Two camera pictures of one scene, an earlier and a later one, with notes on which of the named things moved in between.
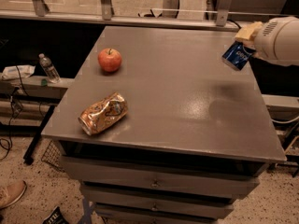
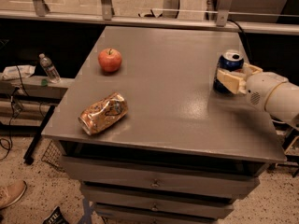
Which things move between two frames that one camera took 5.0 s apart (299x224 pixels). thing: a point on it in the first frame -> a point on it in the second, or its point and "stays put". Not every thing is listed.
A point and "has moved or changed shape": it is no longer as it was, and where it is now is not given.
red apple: x=110 y=60 stays put
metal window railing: x=36 y=8 stays put
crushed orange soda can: x=103 y=115 stays put
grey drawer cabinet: x=160 y=130 stays put
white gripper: x=271 y=44 -> x=257 y=89
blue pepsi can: x=237 y=55 has moved or changed shape
